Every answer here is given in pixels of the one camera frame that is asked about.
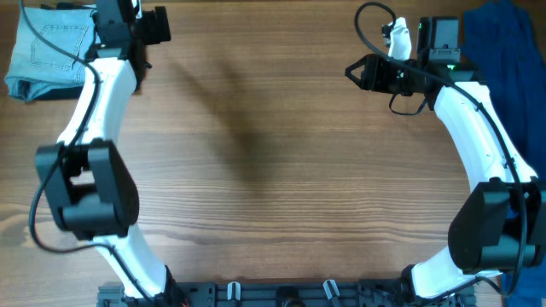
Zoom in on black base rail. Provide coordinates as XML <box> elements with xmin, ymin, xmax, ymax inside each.
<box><xmin>96</xmin><ymin>279</ymin><xmax>477</xmax><ymax>307</ymax></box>

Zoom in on dark blue garment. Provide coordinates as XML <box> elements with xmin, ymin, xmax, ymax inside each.
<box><xmin>462</xmin><ymin>0</ymin><xmax>546</xmax><ymax>307</ymax></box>

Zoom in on light blue denim shorts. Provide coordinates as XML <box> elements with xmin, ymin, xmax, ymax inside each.
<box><xmin>5</xmin><ymin>8</ymin><xmax>98</xmax><ymax>102</ymax></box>

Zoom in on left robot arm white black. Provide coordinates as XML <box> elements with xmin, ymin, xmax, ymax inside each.
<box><xmin>28</xmin><ymin>1</ymin><xmax>184</xmax><ymax>306</ymax></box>

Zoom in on black cable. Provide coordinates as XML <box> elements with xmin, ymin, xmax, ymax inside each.
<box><xmin>19</xmin><ymin>0</ymin><xmax>150</xmax><ymax>306</ymax></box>
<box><xmin>353</xmin><ymin>1</ymin><xmax>530</xmax><ymax>296</ymax></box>

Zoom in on right black cable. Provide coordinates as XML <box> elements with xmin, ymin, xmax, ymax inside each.
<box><xmin>353</xmin><ymin>1</ymin><xmax>530</xmax><ymax>296</ymax></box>

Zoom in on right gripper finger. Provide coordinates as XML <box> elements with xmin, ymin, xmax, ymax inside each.
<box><xmin>346</xmin><ymin>70</ymin><xmax>376</xmax><ymax>91</ymax></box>
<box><xmin>345</xmin><ymin>54</ymin><xmax>378</xmax><ymax>77</ymax></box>

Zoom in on left black cable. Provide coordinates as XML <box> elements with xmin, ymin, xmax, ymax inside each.
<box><xmin>19</xmin><ymin>0</ymin><xmax>150</xmax><ymax>306</ymax></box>

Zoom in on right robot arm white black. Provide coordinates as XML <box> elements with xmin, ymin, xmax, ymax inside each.
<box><xmin>345</xmin><ymin>16</ymin><xmax>545</xmax><ymax>305</ymax></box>

